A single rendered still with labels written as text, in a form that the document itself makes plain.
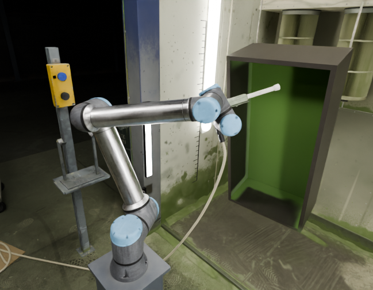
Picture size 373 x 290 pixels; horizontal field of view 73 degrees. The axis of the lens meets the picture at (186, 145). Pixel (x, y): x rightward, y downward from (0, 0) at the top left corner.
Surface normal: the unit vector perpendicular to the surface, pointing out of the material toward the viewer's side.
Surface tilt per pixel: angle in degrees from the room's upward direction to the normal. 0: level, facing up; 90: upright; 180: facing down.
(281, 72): 102
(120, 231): 5
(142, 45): 90
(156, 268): 0
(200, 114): 89
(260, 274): 0
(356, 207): 57
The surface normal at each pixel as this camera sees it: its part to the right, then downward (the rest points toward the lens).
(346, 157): -0.57, -0.28
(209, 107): -0.18, 0.38
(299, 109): -0.62, 0.47
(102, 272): 0.04, -0.91
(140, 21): 0.71, 0.31
